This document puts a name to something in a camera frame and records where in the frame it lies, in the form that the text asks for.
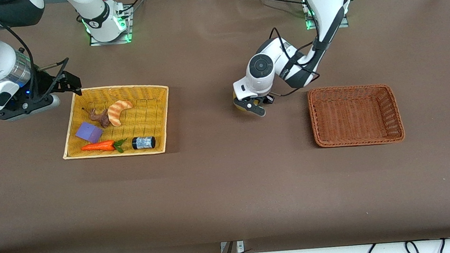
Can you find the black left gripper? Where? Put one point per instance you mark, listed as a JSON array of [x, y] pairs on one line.
[[268, 98]]

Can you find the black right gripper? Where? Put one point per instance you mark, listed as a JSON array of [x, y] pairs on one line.
[[44, 82]]

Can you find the clear tape roll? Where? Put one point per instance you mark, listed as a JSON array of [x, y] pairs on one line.
[[238, 106]]

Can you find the brown toy figure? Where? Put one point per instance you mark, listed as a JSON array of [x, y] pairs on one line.
[[104, 119]]

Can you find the purple foam block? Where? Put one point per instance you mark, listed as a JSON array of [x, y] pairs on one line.
[[88, 132]]

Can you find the toy croissant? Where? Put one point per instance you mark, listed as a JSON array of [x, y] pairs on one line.
[[115, 112]]

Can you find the orange toy carrot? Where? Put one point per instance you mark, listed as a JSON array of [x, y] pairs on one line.
[[99, 146]]

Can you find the yellow wicker basket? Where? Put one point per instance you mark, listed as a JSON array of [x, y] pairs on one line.
[[146, 121]]

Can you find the brown wicker basket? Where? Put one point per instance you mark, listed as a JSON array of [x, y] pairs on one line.
[[352, 114]]

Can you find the small black labelled jar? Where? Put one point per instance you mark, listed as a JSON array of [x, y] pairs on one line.
[[144, 143]]

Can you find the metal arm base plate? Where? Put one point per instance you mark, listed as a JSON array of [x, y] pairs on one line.
[[113, 41], [345, 23]]

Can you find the small metal table bracket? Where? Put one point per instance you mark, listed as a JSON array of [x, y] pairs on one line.
[[240, 246]]

